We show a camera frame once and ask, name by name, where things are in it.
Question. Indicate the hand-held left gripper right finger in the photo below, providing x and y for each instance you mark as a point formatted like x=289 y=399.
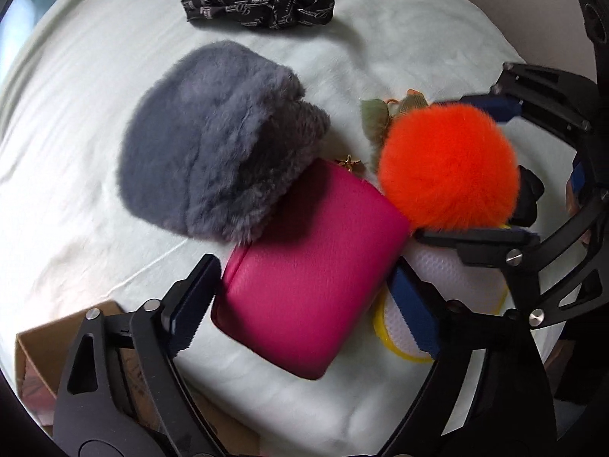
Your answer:
x=413 y=312

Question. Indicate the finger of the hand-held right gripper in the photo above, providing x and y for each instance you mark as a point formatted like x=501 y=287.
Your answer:
x=480 y=243
x=497 y=106

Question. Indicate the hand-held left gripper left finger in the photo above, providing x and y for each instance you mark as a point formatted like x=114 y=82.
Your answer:
x=190 y=304

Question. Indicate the pink pouch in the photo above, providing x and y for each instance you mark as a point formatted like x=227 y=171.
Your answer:
x=304 y=276

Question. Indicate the white mesh bag yellow trim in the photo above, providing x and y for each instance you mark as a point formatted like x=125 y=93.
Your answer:
x=468 y=278

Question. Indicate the small black object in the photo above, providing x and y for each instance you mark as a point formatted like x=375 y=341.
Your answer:
x=529 y=193

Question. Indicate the cardboard box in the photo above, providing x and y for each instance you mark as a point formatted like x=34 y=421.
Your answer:
x=43 y=338

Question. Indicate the grey furry hat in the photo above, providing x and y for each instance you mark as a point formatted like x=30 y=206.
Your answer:
x=204 y=143

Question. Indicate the white bed sheet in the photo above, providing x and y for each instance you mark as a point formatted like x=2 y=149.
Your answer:
x=90 y=104

